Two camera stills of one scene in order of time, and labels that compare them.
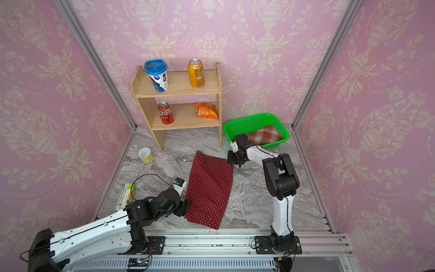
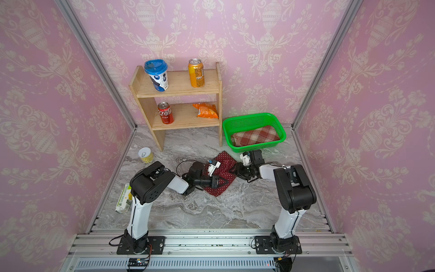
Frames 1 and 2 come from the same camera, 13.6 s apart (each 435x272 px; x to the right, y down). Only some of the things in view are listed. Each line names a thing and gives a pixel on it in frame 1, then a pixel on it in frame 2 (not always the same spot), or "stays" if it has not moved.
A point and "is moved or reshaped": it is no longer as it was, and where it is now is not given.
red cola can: x=165 y=110 stays
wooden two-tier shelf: x=185 y=115 stays
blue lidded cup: x=157 y=70 stays
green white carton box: x=127 y=196 stays
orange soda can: x=196 y=73 stays
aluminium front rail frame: x=229 y=250 stays
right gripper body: x=235 y=157 → x=245 y=171
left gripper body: x=182 y=208 → x=205 y=181
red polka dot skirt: x=210 y=189 is moved or reshaped
